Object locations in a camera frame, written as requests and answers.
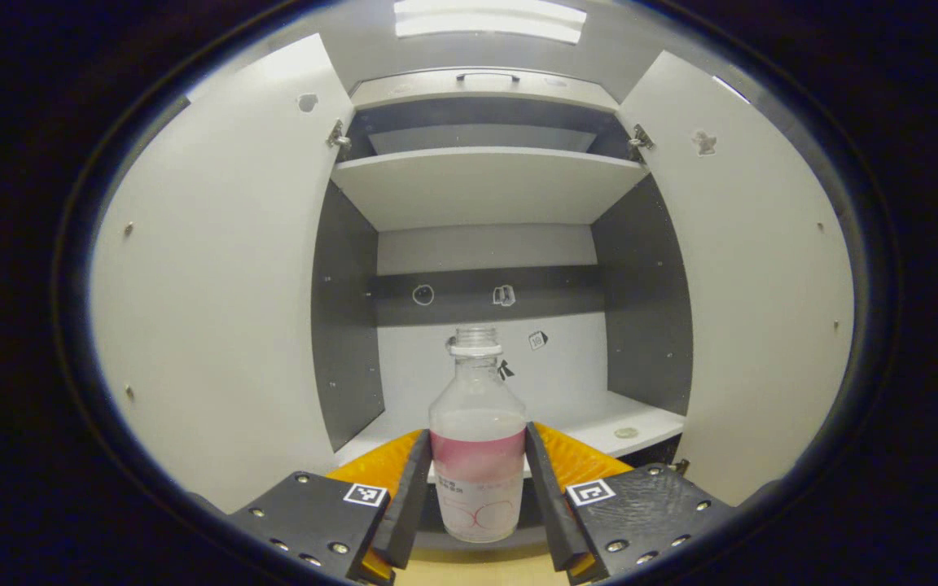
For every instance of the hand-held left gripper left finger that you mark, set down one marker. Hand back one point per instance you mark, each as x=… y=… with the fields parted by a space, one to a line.
x=412 y=505

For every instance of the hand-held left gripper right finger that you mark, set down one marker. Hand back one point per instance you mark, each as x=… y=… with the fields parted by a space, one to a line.
x=546 y=505

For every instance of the large ceiling light panel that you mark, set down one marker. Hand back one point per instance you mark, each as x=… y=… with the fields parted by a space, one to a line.
x=489 y=20

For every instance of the grey cabinet drawer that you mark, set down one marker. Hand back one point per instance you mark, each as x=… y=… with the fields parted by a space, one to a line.
x=420 y=91

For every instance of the grey and white cabinet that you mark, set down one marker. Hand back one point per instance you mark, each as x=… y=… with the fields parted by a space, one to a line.
x=485 y=187

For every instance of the grey cabinet door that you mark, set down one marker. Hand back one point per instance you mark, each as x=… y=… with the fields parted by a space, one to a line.
x=216 y=285
x=762 y=285

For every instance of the clear bottle with pink label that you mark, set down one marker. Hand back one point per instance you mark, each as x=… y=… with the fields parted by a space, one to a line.
x=477 y=456

